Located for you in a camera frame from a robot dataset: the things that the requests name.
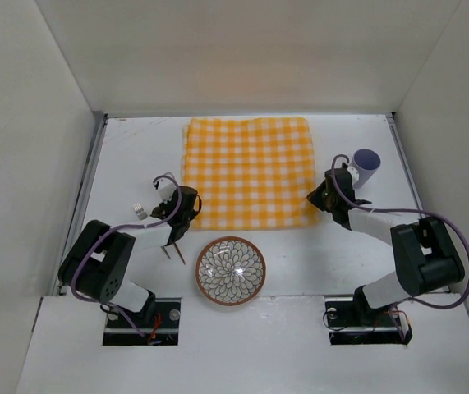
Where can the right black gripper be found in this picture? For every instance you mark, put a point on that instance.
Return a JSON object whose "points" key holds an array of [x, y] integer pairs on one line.
{"points": [[322, 199]]}

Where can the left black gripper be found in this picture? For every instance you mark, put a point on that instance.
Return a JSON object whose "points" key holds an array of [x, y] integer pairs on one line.
{"points": [[177, 235]]}

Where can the yellow white checkered cloth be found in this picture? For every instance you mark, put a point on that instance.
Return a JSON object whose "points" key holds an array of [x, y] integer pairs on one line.
{"points": [[251, 174]]}

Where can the floral patterned bowl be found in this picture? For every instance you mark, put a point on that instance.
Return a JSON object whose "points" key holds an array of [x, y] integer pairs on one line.
{"points": [[230, 271]]}

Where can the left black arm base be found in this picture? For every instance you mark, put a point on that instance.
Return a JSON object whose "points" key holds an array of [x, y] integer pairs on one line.
{"points": [[162, 329]]}

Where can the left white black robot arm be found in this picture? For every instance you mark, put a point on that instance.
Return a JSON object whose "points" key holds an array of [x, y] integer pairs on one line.
{"points": [[95, 267]]}

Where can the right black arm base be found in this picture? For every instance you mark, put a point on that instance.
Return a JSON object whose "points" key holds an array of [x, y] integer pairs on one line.
{"points": [[388, 326]]}

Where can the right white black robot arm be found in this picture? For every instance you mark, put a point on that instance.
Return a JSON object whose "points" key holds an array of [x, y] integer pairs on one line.
{"points": [[425, 258]]}

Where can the copper spoon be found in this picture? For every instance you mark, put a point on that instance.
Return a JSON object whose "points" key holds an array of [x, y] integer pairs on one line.
{"points": [[178, 252]]}

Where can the lilac paper cup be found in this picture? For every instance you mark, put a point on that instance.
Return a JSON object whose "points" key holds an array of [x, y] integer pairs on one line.
{"points": [[367, 162]]}

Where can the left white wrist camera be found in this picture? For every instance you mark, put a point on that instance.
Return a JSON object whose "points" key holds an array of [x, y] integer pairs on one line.
{"points": [[165, 185]]}

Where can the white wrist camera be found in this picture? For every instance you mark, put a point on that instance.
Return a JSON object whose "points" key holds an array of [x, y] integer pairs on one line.
{"points": [[355, 175], [165, 185]]}

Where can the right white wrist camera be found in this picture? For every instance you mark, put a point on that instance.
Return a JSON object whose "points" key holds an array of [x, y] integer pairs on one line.
{"points": [[355, 175]]}

